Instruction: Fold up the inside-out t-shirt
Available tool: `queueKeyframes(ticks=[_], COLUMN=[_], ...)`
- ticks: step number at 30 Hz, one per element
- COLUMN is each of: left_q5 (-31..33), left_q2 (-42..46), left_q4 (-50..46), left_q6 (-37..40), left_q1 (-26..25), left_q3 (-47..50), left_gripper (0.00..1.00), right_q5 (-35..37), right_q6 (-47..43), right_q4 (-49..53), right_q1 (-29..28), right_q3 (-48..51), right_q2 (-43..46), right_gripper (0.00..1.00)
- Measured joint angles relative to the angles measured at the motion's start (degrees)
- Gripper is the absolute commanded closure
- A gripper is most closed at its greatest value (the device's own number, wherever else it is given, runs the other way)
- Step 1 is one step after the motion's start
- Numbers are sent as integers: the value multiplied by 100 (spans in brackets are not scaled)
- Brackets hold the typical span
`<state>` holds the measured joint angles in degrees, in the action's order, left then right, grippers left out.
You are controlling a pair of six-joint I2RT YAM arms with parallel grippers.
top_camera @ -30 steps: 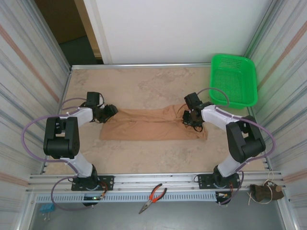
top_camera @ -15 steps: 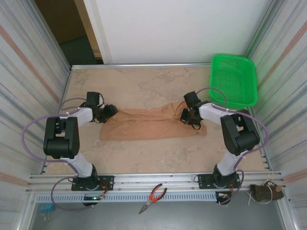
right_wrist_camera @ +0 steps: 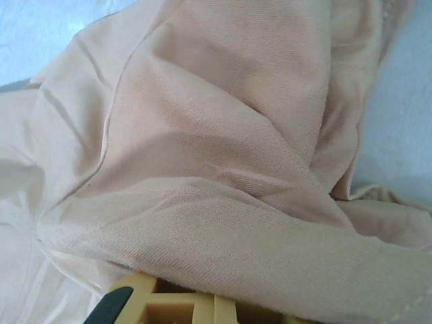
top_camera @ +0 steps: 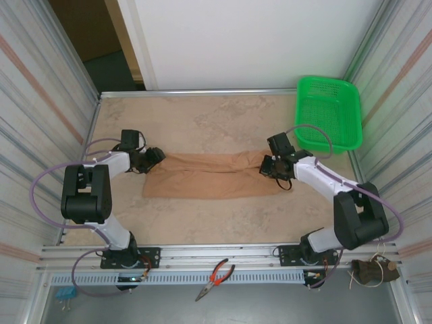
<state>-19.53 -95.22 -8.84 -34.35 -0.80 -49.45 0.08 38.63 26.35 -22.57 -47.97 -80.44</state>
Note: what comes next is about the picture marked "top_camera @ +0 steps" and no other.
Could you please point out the green plastic basket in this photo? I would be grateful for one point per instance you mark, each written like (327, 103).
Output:
(324, 111)

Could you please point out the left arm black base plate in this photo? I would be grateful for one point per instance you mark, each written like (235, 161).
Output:
(152, 256)

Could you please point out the brown wooden door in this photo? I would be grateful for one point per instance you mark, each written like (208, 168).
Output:
(84, 27)

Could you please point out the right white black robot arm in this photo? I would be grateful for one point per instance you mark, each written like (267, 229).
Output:
(357, 216)

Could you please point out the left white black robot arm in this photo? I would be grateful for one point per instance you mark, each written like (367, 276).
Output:
(87, 202)

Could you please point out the aluminium mounting rail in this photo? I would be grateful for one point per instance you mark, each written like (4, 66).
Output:
(219, 253)

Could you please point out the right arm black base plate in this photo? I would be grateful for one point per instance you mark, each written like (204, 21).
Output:
(287, 253)

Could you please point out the tan t-shirt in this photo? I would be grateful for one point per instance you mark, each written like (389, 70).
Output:
(209, 175)

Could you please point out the blue binder clip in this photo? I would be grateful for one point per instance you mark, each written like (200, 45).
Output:
(65, 293)

